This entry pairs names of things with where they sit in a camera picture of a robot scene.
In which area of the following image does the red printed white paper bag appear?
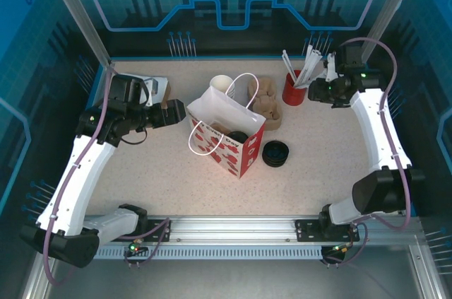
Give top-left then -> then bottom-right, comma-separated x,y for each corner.
186,72 -> 266,180

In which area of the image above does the brown pulp cup carrier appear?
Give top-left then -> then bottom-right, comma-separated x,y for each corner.
206,122 -> 236,139

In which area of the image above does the black plastic cup lid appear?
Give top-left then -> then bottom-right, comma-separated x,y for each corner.
225,130 -> 250,145

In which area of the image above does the white paper-wrapped straw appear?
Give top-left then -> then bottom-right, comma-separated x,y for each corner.
300,46 -> 318,85
296,72 -> 314,88
305,49 -> 324,85
281,49 -> 297,83

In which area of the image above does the red metal bucket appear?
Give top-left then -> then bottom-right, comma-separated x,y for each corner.
281,69 -> 309,106

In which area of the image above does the stack of pulp cup carriers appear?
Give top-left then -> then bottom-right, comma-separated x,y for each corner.
246,76 -> 283,131

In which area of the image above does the white paper cup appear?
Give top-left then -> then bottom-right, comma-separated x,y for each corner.
209,75 -> 237,100

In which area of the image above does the stack of black lids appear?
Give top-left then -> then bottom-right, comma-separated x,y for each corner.
261,139 -> 290,168

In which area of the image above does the aluminium frame post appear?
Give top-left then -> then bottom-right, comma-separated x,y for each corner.
355,0 -> 424,69
40,0 -> 116,69

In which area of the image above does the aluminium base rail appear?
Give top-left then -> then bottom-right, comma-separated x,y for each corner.
45,216 -> 424,245

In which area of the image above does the grey slotted cable duct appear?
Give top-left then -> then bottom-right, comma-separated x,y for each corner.
56,245 -> 324,261

